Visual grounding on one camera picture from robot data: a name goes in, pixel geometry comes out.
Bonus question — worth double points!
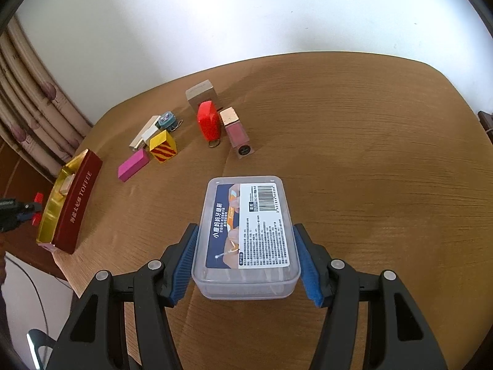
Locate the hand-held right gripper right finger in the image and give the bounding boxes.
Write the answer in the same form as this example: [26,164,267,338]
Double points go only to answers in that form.
[293,224,449,370]

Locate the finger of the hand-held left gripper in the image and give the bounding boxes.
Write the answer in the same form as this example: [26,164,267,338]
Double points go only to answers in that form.
[0,197,41,235]

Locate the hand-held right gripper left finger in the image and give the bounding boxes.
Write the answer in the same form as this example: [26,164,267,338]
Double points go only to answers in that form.
[50,223,199,370]

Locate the red tin box gold inside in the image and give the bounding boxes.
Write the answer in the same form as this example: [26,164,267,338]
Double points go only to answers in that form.
[36,148,103,255]

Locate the clear plastic box with label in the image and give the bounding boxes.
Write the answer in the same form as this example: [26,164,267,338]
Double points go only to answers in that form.
[191,175,302,301]

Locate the pink eraser block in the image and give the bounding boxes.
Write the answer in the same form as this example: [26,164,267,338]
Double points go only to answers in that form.
[118,149,151,183]

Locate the yellow red striped cube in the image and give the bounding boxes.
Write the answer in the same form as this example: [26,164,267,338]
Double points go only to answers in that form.
[149,129,178,163]

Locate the white small box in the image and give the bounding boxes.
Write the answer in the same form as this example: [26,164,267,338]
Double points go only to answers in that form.
[141,125,162,148]

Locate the cream long box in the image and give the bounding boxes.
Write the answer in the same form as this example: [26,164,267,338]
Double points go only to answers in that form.
[129,115,161,152]

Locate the pink lip gloss bottle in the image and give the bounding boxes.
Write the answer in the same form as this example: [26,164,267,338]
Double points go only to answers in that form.
[219,107,255,159]

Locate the red oval case with ring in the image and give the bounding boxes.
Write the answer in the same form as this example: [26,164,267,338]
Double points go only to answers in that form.
[196,100,224,149]

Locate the teal round keychain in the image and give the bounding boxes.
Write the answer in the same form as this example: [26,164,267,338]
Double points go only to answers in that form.
[158,111,183,130]

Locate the beige cardboard box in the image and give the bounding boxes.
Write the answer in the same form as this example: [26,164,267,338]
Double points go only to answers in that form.
[185,80,220,114]

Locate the striped floral curtain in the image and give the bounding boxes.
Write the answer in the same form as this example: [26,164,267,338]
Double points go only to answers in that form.
[0,15,95,186]

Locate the black cable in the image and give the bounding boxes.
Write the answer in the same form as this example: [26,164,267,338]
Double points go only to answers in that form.
[5,253,52,338]

